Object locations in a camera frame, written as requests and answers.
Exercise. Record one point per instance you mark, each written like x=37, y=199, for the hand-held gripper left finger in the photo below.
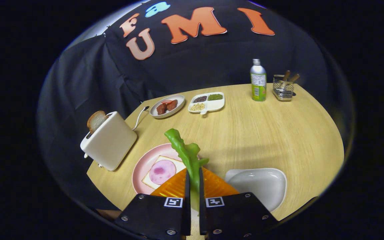
x=187, y=213

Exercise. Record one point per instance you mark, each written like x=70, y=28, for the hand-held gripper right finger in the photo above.
x=201, y=216

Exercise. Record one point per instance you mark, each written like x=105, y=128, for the green lettuce leaf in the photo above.
x=187, y=153

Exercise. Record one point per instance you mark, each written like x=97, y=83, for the toasted bread slice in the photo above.
x=95, y=121

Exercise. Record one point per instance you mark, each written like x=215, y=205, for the pink ham slice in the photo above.
x=162, y=171

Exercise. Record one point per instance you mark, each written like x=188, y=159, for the white bread slice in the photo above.
x=178, y=162

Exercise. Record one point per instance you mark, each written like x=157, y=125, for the pink plate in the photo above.
x=143, y=166

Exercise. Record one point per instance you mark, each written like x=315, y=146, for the white rounded dish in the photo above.
x=262, y=186

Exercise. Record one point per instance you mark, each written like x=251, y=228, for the white toaster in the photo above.
x=112, y=143

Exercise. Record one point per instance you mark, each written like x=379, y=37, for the heap of yellow soybeans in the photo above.
x=197, y=107

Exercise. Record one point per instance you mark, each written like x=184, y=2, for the brown meat piece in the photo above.
x=161, y=109
x=172, y=105

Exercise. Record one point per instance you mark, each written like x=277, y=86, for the white divided dish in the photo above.
x=216, y=105

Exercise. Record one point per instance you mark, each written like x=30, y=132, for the pink sausage slice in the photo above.
x=166, y=101

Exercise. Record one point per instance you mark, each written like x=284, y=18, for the heap of dark red beans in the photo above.
x=200, y=99

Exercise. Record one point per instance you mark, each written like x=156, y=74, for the round white plate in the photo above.
x=178, y=98

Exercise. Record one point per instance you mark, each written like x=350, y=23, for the heap of green beans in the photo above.
x=215, y=97

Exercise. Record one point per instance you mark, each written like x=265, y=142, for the green and white bottle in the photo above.
x=258, y=83

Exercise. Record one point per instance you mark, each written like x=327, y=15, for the black backdrop cloth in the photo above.
x=195, y=63

